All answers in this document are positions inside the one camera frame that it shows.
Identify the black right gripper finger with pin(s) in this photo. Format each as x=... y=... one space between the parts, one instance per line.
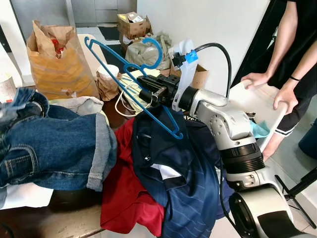
x=147 y=82
x=146 y=97

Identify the blue plastic hanger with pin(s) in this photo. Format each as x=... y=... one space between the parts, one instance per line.
x=160 y=53

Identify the blue denim jeans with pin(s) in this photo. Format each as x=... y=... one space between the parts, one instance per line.
x=49 y=144

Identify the navy blue shirt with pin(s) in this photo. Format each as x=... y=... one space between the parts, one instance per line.
x=188 y=198

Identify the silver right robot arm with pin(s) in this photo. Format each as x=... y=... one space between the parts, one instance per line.
x=228 y=124

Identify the person's left forearm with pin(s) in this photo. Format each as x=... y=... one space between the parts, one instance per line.
x=304 y=64

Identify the person's right forearm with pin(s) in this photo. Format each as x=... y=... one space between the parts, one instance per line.
x=280 y=49

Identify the person's right hand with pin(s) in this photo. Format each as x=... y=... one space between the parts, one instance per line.
x=257 y=79

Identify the person's left hand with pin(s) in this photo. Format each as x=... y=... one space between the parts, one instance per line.
x=288 y=96

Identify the grey plastic bag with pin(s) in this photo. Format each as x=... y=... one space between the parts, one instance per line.
x=141 y=52

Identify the plain brown cardboard box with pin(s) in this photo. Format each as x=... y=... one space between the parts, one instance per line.
x=200 y=77

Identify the small crumpled paper bag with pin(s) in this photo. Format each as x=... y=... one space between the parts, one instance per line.
x=108 y=89

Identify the open cardboard box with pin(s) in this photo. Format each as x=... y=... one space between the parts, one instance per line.
x=131 y=29

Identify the black doormat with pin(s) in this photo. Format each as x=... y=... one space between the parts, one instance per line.
x=108 y=33

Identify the light grey cloth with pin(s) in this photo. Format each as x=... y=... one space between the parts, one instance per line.
x=79 y=105

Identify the large brown paper bag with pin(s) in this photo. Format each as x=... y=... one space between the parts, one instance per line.
x=59 y=74

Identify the red shirt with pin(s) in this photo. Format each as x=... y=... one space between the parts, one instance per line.
x=124 y=193

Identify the teal cloth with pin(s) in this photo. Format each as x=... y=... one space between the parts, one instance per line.
x=260 y=130

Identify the grey cabinet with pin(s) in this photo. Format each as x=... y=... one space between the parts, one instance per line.
x=44 y=10

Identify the black wristband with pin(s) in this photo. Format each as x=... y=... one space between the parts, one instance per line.
x=294 y=78

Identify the person in black T-shirt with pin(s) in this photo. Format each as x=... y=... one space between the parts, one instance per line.
x=304 y=25

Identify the white paper sheet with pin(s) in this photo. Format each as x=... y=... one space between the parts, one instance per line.
x=25 y=196

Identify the black tripod stand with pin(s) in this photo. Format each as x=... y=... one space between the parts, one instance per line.
x=302 y=182

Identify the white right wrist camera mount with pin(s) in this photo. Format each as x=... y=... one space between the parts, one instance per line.
x=185 y=79

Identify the black door frame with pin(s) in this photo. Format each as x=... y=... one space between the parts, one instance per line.
x=257 y=34

